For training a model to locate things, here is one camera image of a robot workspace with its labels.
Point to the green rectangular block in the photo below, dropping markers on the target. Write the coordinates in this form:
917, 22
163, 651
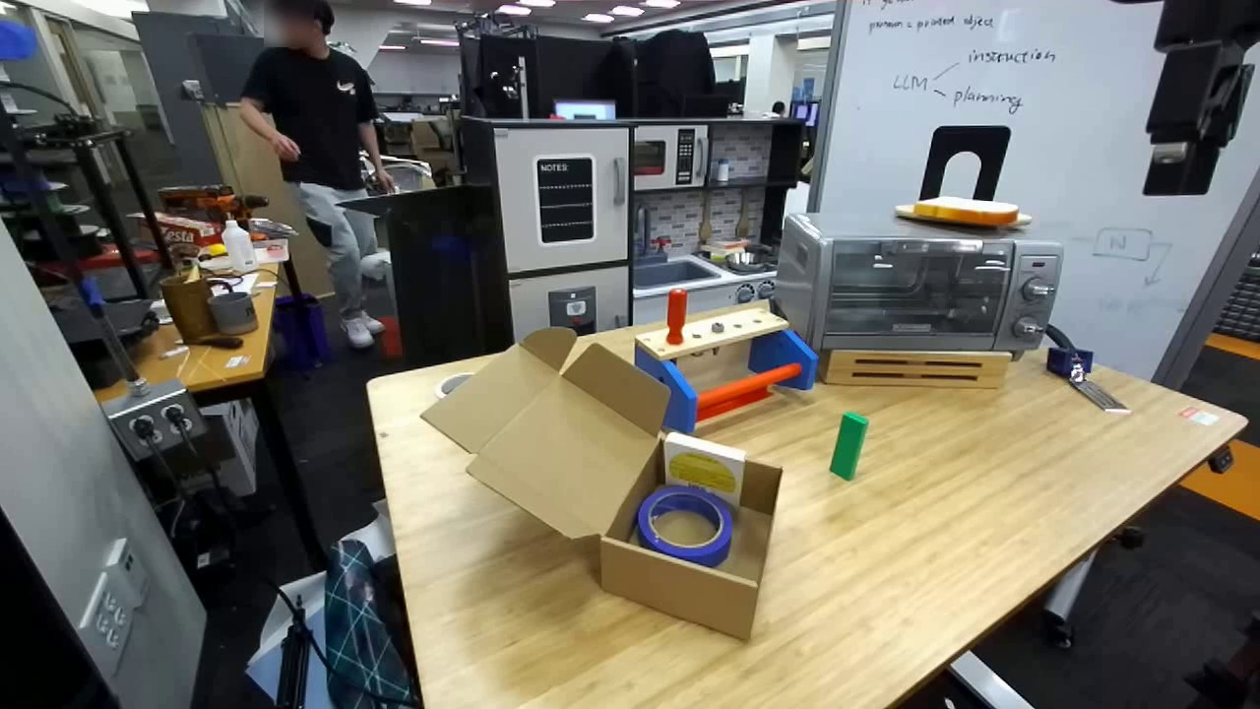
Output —
847, 441

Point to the open cardboard box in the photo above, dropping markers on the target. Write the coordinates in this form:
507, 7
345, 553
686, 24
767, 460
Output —
574, 436

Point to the white and yellow card box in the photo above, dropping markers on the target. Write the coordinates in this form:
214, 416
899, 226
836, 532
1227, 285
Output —
704, 465

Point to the grey control box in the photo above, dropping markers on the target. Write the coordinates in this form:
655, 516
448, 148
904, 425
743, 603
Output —
156, 420

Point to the orange toy peg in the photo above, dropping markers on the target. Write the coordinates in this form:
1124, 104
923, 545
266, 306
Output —
673, 318

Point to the blue wooden toy workbench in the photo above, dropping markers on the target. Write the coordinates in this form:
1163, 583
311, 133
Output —
722, 349

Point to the orange toy cylinder bar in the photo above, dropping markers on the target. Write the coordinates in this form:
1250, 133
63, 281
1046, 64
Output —
743, 391

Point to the toy play kitchen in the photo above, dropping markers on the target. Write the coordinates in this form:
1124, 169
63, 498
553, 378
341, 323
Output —
601, 222

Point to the blue tape roll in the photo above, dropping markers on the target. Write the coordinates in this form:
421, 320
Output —
686, 520

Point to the wooden slatted stand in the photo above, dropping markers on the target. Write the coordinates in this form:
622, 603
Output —
917, 369

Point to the silver toaster oven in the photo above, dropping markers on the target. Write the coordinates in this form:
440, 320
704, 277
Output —
916, 289

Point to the orange plate on oven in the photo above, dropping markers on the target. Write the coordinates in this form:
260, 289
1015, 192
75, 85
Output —
967, 214

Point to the person in black shirt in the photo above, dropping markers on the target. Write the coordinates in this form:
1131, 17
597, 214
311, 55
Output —
322, 121

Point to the blue clamp tool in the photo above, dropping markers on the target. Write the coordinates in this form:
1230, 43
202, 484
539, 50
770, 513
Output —
1072, 362

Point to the brown paper bag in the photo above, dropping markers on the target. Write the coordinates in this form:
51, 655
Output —
190, 309

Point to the wooden side desk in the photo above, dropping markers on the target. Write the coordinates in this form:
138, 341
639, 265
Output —
206, 372

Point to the whiteboard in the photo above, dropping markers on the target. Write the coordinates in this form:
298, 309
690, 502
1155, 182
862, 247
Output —
1131, 144

